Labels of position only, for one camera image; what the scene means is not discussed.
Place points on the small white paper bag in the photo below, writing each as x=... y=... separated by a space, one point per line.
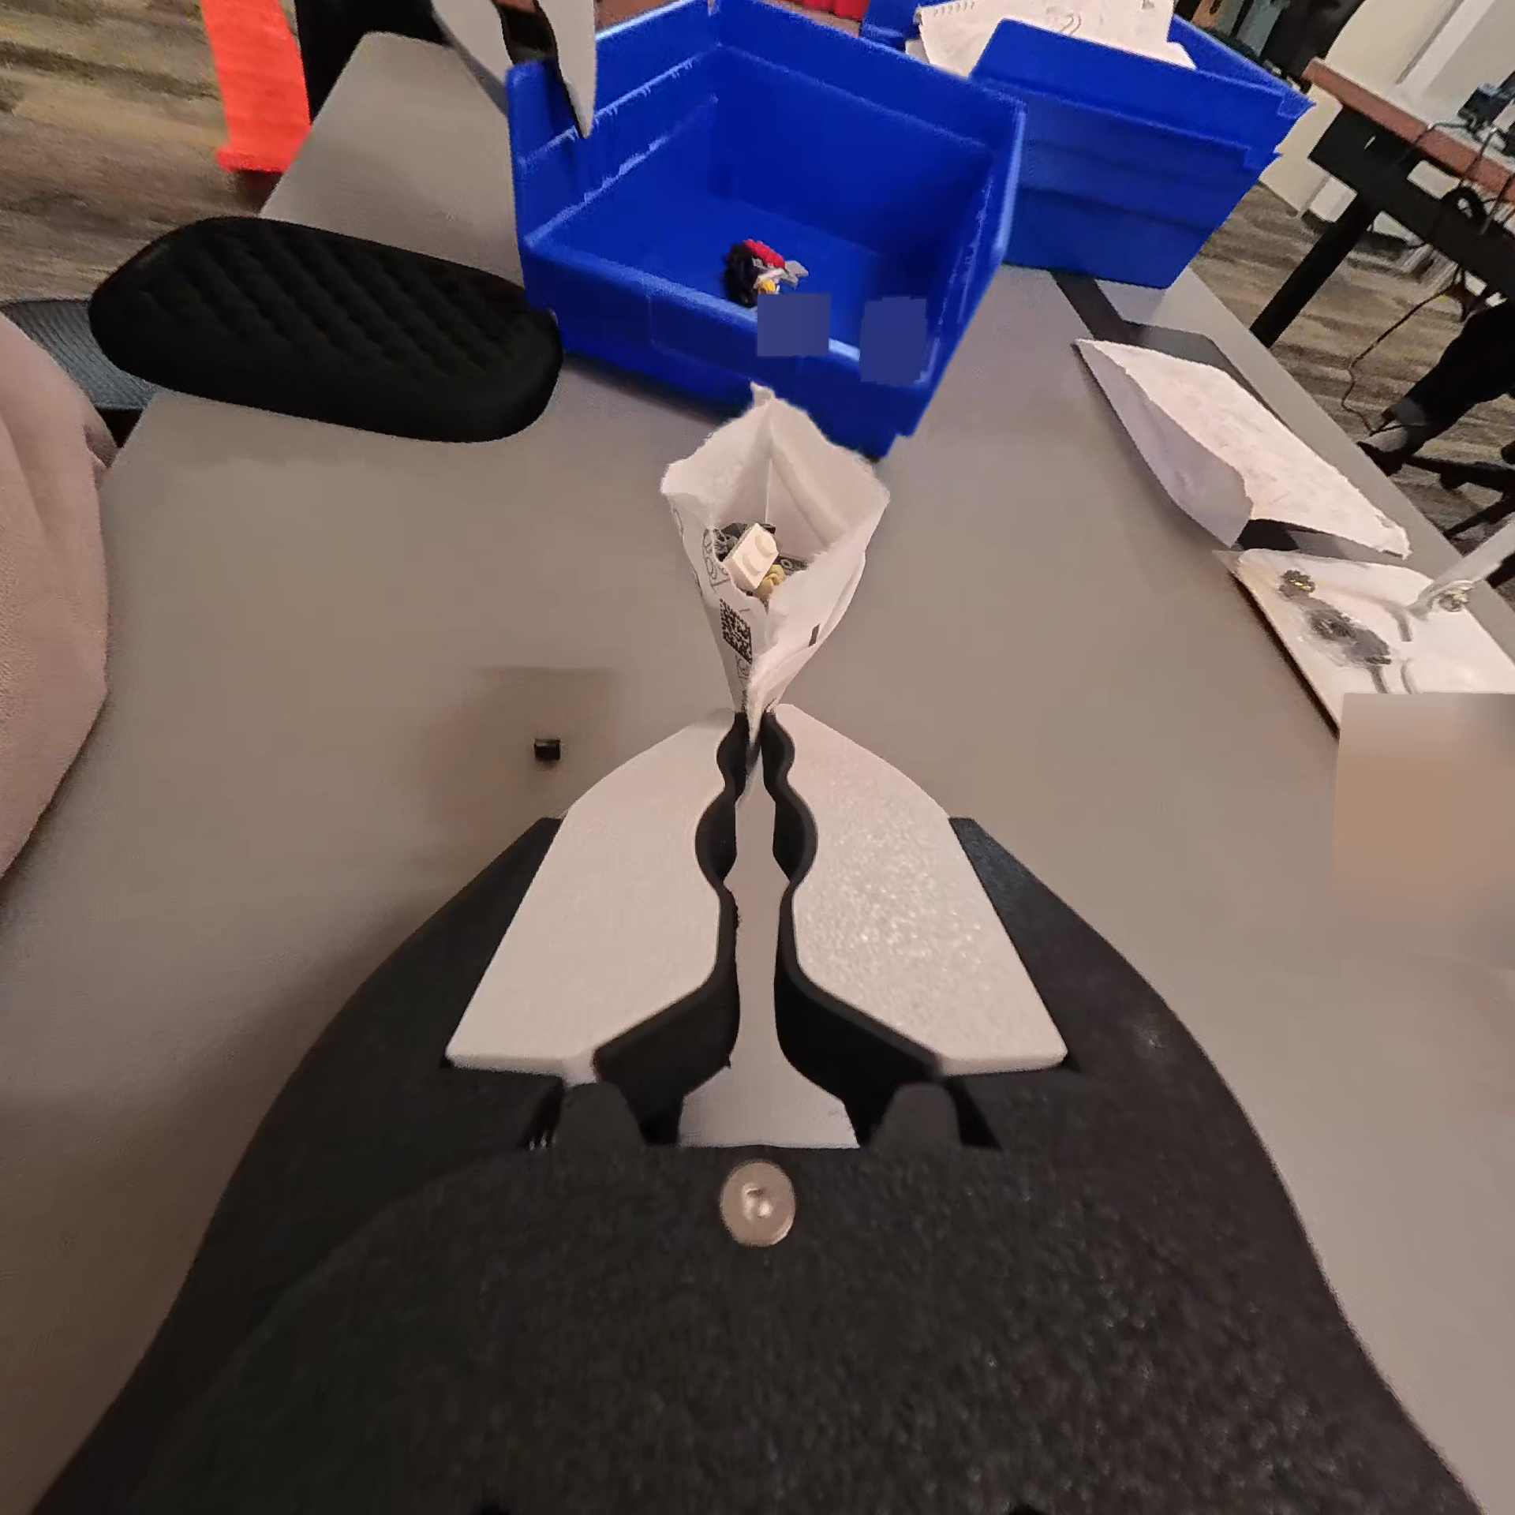
x=805 y=474

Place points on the pile of toy bricks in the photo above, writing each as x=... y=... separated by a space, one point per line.
x=764 y=268

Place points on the short blue storage bin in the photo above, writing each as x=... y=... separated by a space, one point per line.
x=710 y=153

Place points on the white book stand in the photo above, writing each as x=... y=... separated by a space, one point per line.
x=1455 y=639

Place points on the wooden top office table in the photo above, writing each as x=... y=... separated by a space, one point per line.
x=1396 y=129

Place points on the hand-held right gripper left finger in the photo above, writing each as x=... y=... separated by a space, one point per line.
x=591 y=946

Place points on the cluster of small toy pieces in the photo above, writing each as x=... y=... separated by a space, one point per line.
x=757 y=556

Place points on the black wrist rest pad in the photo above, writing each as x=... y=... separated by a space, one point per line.
x=319 y=331

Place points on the person's beige sweatshirt torso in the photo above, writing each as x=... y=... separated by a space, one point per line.
x=47 y=591

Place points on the black desk mat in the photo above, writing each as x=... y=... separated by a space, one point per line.
x=1124 y=306

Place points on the long blue storage bin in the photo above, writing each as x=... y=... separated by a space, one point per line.
x=1136 y=236
x=1160 y=106

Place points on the orange plastic object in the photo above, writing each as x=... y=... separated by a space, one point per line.
x=255 y=82

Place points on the white brick-print paper bag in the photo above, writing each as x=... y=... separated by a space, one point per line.
x=1219 y=437
x=1041 y=29

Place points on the small clear plastic parts bag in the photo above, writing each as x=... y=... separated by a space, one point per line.
x=1326 y=620

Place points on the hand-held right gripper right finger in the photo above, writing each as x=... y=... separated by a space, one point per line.
x=922 y=946

